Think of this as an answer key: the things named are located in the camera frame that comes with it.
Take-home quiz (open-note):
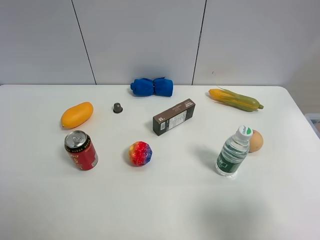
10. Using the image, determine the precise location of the brown cardboard box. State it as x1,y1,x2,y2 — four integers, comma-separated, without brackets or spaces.
152,98,196,136

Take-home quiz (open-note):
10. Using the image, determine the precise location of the blue rolled cloth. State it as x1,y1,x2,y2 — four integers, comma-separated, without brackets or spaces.
130,77,174,97

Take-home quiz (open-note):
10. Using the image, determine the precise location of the rainbow bumpy ball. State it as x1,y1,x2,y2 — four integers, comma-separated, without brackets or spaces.
128,141,153,167

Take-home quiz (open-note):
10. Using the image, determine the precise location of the grey coffee capsule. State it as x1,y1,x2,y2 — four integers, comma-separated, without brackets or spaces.
113,102,123,114

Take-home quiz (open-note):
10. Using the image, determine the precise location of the clear water bottle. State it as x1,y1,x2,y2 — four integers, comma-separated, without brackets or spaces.
215,125,253,177

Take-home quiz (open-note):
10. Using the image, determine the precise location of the red soda can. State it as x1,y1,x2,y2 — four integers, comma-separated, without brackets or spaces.
64,130,99,171

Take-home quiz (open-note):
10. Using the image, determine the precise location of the toy corn cob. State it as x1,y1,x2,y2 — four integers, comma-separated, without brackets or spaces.
208,88,264,112

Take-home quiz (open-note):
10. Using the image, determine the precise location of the yellow mango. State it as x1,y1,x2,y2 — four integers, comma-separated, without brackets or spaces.
60,102,94,129

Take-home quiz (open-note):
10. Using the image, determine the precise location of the brown egg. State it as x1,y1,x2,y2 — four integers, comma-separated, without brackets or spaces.
249,130,264,153

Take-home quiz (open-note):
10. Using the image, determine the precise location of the translucent plastic bin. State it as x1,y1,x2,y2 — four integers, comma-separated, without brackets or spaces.
304,113,320,139

